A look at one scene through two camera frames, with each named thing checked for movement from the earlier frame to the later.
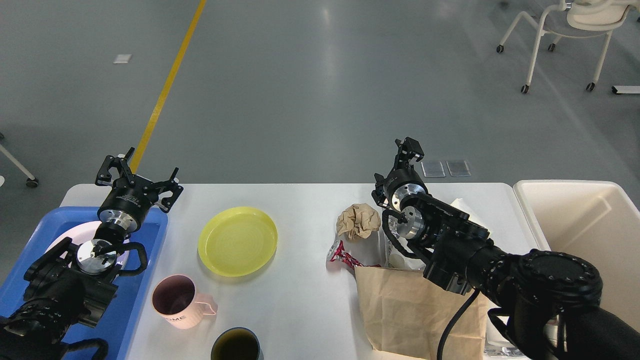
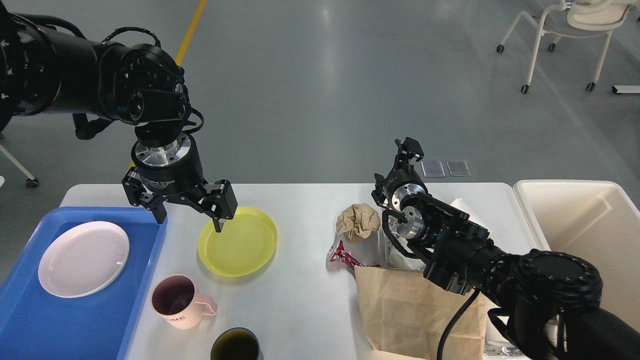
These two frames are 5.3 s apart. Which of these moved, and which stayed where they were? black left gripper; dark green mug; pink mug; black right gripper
Moved: black left gripper
Stayed: black right gripper; pink mug; dark green mug
